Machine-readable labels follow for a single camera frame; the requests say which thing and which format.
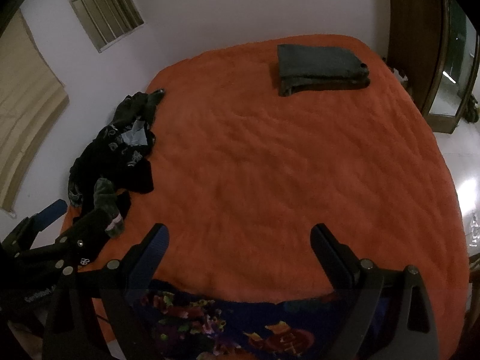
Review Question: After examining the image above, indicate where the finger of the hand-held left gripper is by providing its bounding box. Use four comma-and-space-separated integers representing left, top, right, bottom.
3, 199, 69, 259
52, 214, 113, 275

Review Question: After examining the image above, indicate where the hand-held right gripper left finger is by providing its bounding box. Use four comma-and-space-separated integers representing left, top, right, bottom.
43, 223, 170, 360

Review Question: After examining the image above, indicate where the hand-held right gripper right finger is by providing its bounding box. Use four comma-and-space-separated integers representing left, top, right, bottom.
310, 223, 439, 360

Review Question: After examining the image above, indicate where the black patterned garment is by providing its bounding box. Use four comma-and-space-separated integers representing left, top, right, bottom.
67, 118, 157, 212

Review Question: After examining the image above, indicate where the orange blanket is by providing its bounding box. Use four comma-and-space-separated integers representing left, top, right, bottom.
58, 34, 471, 342

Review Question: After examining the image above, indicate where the blue floral printed bedsheet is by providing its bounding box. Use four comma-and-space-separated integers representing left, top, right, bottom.
124, 289, 394, 360

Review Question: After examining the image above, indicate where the clear plastic item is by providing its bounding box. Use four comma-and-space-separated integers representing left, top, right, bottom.
466, 210, 480, 249

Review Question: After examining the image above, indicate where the wooden chair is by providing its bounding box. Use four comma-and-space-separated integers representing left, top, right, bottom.
464, 251, 480, 346

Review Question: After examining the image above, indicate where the folded grey garment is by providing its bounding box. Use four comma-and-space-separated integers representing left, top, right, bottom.
277, 44, 371, 97

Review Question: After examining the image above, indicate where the dark bag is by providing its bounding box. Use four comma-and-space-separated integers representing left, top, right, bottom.
466, 95, 480, 123

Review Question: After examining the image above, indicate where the barred window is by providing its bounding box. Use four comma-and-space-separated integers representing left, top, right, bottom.
58, 0, 145, 53

